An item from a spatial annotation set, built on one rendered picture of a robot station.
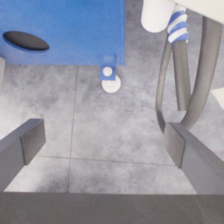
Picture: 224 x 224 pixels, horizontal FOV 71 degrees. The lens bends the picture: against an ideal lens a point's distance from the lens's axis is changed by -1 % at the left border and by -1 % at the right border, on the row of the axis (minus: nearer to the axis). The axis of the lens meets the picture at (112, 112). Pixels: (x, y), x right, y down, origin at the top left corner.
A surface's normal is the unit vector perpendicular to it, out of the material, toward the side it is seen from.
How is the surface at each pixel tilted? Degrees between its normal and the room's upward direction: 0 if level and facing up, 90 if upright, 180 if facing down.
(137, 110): 0
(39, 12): 90
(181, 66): 15
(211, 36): 46
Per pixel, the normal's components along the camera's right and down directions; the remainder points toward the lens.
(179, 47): -0.34, -0.07
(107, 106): -0.08, -0.11
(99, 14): -0.05, 0.99
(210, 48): -0.40, 0.55
